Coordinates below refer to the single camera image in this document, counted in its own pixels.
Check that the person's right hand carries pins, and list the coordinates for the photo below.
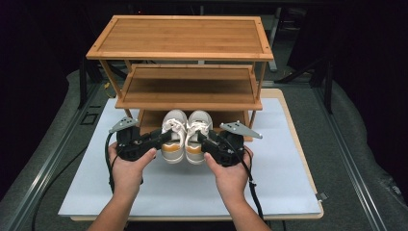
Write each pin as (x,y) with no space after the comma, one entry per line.
(232,179)

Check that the white beige sneaker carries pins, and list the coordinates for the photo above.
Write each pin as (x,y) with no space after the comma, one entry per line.
(199,125)
(174,128)

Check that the wooden three-tier shoe rack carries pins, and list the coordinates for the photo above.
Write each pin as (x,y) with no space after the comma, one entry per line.
(183,38)

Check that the small grey clip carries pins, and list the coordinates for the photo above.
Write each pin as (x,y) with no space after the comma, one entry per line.
(321,196)

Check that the black metal stand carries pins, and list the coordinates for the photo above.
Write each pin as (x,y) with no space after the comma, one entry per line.
(83,83)

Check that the grey metal rail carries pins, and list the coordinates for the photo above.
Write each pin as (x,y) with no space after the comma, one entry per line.
(349,166)
(51,160)

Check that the white metal post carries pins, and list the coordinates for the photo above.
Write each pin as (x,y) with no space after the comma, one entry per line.
(273,41)

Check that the person's left hand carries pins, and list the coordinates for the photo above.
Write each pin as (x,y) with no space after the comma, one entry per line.
(126,173)

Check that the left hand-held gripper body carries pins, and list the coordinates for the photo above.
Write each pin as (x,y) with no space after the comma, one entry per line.
(131,144)

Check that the light wooden table board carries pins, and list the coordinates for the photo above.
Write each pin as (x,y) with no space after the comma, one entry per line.
(288,109)

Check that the small yellow tag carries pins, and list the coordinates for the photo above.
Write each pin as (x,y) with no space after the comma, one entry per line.
(107,86)

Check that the white table mat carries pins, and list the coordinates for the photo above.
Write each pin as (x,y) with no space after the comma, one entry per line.
(192,189)

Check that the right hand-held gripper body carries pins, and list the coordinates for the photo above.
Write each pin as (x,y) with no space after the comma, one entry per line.
(229,147)

